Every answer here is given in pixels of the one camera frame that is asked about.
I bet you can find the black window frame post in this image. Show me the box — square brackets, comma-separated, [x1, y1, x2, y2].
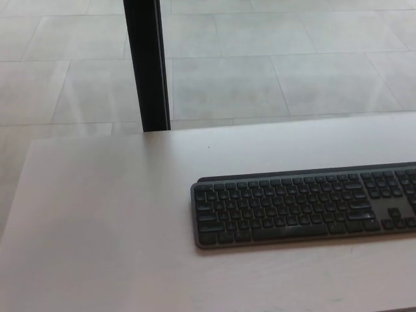
[123, 0, 172, 133]

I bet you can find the black computer keyboard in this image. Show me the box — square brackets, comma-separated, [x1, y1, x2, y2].
[190, 161, 416, 250]

